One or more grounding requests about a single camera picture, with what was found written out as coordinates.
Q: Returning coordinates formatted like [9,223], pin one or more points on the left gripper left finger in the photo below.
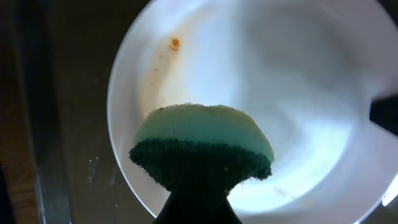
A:
[171,213]

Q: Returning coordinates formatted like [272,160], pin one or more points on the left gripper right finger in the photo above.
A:
[226,215]

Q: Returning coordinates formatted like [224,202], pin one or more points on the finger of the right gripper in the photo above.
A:
[384,113]

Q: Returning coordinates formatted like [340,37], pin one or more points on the green scrubbing sponge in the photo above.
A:
[201,151]

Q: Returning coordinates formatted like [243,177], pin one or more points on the white plate top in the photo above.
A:
[305,71]

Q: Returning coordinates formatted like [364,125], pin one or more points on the brown plastic serving tray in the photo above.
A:
[69,49]

